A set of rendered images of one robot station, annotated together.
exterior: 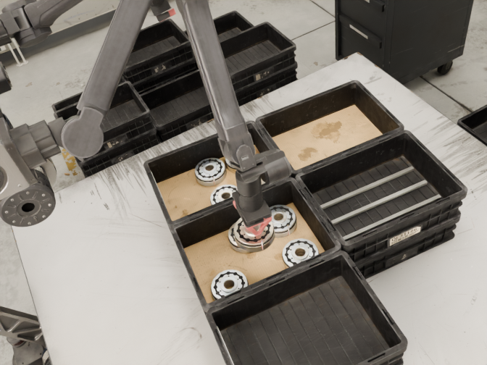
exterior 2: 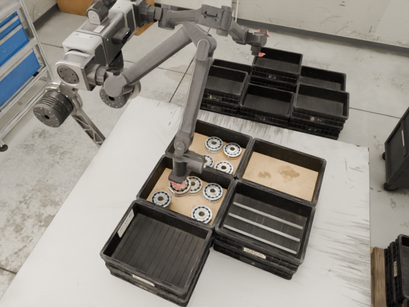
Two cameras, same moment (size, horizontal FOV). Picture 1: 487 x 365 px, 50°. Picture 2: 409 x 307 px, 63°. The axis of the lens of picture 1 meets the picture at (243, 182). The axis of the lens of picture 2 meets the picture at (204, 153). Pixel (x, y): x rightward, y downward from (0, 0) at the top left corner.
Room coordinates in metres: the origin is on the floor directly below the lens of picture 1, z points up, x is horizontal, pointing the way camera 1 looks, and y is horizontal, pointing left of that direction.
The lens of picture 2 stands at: (0.19, -0.57, 2.29)
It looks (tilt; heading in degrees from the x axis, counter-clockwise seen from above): 51 degrees down; 35
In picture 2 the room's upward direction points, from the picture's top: 2 degrees clockwise
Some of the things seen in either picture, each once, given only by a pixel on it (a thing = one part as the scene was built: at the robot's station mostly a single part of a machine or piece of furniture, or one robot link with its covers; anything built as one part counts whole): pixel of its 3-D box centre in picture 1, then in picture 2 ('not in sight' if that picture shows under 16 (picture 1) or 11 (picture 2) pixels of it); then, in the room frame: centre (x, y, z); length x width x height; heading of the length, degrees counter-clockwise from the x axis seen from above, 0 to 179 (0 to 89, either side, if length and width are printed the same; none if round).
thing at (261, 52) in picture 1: (254, 82); (314, 120); (2.29, -0.16, 0.37); 0.40 x 0.30 x 0.45; 110
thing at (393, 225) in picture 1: (377, 185); (266, 218); (0.97, -0.38, 0.92); 0.40 x 0.30 x 0.02; 104
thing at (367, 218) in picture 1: (377, 196); (264, 223); (0.97, -0.38, 0.87); 0.40 x 0.30 x 0.11; 104
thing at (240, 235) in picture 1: (254, 229); (179, 184); (0.81, 0.00, 1.04); 0.10 x 0.10 x 0.01
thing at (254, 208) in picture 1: (250, 198); (179, 168); (0.81, -0.01, 1.16); 0.10 x 0.07 x 0.07; 14
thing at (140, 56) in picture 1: (158, 76); (272, 80); (2.53, 0.35, 0.37); 0.40 x 0.30 x 0.45; 110
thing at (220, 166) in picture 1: (209, 169); (213, 143); (1.23, 0.10, 0.86); 0.10 x 0.10 x 0.01
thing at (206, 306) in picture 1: (252, 239); (186, 189); (0.87, 0.01, 0.92); 0.40 x 0.30 x 0.02; 104
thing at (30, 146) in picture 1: (32, 144); (98, 75); (0.81, 0.39, 1.45); 0.09 x 0.08 x 0.12; 20
